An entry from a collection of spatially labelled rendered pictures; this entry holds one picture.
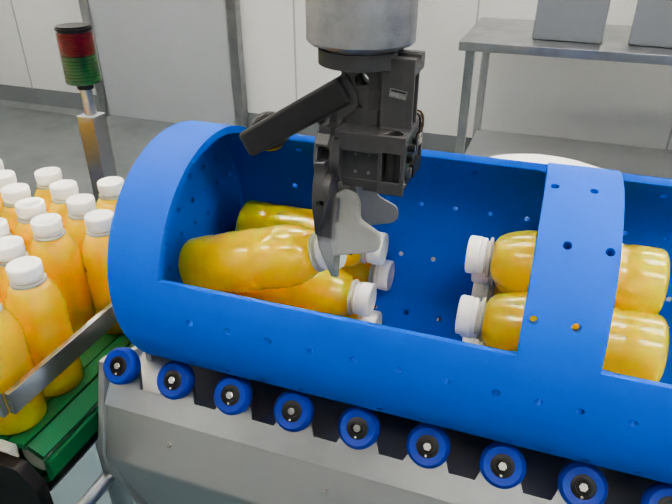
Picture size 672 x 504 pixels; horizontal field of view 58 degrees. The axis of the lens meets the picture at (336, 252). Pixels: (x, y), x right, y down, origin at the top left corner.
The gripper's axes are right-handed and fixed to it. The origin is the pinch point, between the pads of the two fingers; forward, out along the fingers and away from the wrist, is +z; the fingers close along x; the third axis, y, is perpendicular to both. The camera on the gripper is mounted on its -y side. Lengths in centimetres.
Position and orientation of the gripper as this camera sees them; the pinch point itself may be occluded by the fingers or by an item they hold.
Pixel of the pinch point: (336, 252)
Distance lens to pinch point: 61.2
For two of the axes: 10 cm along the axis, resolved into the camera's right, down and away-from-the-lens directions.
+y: 9.4, 1.7, -2.9
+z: 0.0, 8.7, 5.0
